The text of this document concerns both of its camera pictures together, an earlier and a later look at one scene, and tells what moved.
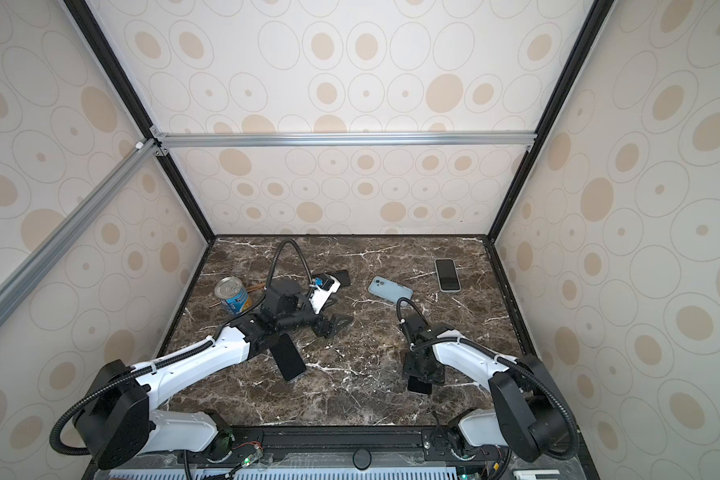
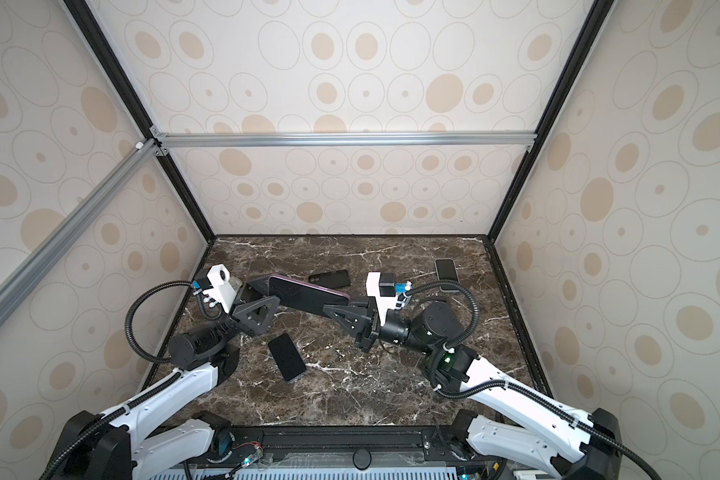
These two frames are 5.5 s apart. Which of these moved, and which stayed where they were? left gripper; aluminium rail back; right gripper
Moved: left gripper; right gripper
Stayed: aluminium rail back
